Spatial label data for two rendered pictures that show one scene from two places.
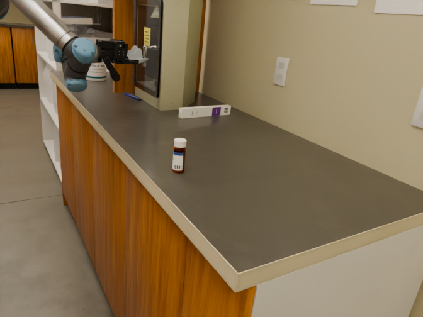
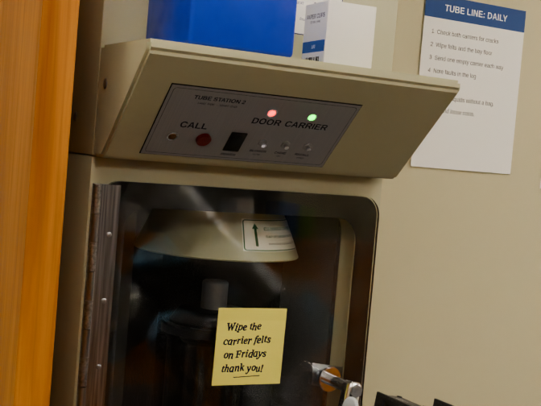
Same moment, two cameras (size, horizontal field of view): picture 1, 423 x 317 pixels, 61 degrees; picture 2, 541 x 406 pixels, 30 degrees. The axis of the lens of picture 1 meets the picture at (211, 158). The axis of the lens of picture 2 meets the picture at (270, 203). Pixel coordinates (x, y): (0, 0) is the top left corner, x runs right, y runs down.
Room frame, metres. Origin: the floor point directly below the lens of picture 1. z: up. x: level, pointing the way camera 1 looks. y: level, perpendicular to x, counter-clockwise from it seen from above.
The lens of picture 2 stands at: (1.57, 1.32, 1.43)
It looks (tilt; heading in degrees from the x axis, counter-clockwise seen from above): 3 degrees down; 274
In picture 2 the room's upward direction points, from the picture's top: 5 degrees clockwise
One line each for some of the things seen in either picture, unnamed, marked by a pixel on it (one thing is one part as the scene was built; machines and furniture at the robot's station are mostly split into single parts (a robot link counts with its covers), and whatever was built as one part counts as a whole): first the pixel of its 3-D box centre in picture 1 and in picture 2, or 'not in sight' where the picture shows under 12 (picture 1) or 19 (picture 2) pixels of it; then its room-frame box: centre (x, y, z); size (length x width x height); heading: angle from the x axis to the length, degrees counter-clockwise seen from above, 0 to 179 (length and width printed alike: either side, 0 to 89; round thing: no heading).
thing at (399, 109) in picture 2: not in sight; (282, 117); (1.63, 0.38, 1.46); 0.32 x 0.11 x 0.10; 33
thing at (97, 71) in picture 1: (94, 66); not in sight; (2.11, 0.73, 1.02); 0.13 x 0.13 x 0.15
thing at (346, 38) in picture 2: not in sight; (338, 38); (1.58, 0.35, 1.54); 0.05 x 0.05 x 0.06; 27
